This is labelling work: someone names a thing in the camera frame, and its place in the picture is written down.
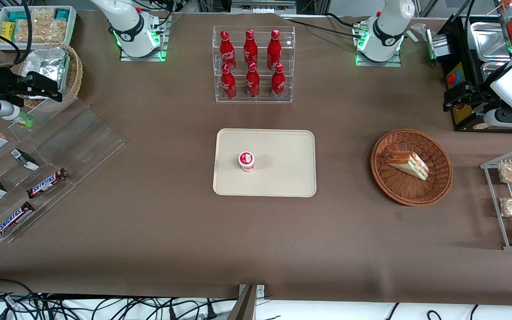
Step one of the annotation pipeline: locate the large steel pan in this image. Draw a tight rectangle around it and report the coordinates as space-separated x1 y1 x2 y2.
470 21 506 63

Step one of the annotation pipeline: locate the triangle sandwich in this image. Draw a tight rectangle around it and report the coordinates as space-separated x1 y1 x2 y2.
386 151 430 181

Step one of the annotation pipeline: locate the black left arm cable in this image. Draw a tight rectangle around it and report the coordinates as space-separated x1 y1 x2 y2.
463 0 479 87

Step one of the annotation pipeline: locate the clear bag of crackers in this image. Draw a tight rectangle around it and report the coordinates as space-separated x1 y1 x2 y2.
15 8 68 44

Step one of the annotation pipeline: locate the beige plastic tray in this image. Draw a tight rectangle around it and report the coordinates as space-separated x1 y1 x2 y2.
213 128 316 197

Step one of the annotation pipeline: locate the red white yogurt cup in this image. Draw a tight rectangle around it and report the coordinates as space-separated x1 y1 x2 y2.
238 151 256 172

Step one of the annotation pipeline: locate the green white drink bottle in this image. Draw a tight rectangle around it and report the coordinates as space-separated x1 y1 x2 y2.
6 107 35 129

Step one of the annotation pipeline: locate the tangle of black cables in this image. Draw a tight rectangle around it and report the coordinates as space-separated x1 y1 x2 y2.
0 279 239 320

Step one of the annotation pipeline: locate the small steel pan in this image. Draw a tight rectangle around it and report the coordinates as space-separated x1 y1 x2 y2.
480 62 504 83

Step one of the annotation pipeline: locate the silver metal block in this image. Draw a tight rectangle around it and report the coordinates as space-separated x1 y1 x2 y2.
426 33 450 60

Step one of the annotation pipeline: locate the small yellow box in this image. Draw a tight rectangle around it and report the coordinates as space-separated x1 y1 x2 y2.
0 21 16 44

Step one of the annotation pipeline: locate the brown Snickers bar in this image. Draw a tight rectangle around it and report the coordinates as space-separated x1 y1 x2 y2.
0 201 35 240
26 168 69 199

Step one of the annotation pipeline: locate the silver foil packet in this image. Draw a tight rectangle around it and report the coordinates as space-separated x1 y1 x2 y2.
21 47 71 99

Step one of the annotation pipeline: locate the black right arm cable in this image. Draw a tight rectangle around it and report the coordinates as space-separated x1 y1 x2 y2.
0 0 33 65

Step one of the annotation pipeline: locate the grey wire rack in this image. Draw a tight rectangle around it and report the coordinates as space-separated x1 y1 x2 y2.
480 148 512 251

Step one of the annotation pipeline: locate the red cola bottle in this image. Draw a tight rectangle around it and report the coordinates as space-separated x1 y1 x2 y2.
243 29 259 67
267 29 282 71
271 63 286 99
220 63 237 100
245 62 260 98
219 30 236 72

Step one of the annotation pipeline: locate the brown wicker basket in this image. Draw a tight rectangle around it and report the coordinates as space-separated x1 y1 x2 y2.
370 129 453 207

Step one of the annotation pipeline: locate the clear acrylic stepped display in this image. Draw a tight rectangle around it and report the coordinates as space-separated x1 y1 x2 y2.
0 100 126 244

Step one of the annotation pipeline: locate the clear acrylic bottle rack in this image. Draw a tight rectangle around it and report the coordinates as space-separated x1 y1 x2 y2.
212 25 296 104

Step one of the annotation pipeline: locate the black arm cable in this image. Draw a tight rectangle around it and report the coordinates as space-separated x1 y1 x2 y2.
463 0 479 87
0 0 33 65

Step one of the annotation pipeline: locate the light wicker basket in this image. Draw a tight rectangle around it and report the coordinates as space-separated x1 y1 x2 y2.
18 42 83 112

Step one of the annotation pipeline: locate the white plastic bin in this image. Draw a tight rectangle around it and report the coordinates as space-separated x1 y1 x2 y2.
0 5 77 50

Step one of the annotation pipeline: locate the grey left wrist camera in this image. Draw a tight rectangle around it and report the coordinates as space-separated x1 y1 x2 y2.
483 107 512 129

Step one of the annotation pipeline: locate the black cable on table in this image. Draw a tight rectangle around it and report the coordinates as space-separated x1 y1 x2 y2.
283 12 368 34

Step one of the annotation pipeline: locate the black food warmer machine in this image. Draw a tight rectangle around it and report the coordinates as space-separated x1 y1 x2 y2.
436 13 512 133

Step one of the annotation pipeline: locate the metal table bracket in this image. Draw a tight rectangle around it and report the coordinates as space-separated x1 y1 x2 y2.
227 284 265 320

